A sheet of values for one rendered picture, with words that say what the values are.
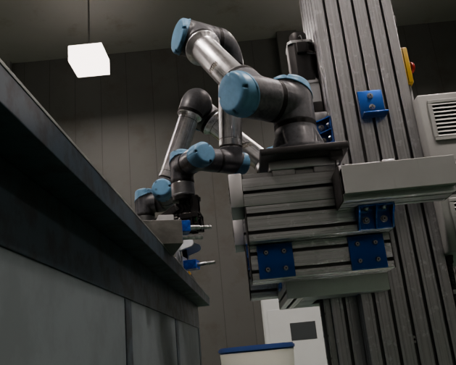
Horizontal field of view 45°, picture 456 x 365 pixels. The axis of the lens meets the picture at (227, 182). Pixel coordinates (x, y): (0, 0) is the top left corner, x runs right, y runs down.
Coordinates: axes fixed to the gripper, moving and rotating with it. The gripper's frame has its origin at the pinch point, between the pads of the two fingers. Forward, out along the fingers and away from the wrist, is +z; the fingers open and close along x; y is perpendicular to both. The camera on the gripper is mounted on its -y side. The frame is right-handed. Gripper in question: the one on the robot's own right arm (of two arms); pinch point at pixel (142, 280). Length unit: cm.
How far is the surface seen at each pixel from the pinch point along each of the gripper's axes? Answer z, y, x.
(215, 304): -40, 245, 498
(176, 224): 0, -16, -85
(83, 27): -442, 72, 495
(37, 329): 25, -51, -134
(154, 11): -442, 159, 429
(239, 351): 27, 92, 115
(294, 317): 5, 179, 190
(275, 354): 31, 111, 106
